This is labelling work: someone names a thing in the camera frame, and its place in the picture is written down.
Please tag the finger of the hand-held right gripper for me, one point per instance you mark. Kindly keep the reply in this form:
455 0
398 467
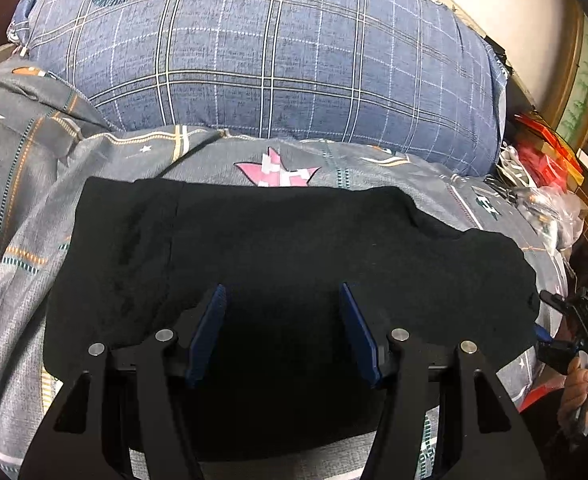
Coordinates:
554 352
556 302

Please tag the red packets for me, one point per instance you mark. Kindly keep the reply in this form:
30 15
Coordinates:
549 152

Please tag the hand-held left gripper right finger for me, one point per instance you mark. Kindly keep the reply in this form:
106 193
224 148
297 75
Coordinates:
359 330

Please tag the gold framed wall picture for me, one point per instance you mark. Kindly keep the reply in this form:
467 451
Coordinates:
581 75

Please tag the blue plaid pillow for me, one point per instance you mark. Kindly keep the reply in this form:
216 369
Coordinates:
274 60

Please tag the clear plastic bags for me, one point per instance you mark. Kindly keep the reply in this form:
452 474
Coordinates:
559 212

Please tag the grey printed bedsheet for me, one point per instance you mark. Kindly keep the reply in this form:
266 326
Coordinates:
23 240

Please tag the person's right hand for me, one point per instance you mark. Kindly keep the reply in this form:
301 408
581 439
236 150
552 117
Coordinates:
576 390

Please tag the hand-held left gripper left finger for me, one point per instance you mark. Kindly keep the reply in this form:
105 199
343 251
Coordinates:
208 330

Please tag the black pants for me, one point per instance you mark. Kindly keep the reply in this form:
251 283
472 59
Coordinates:
284 240

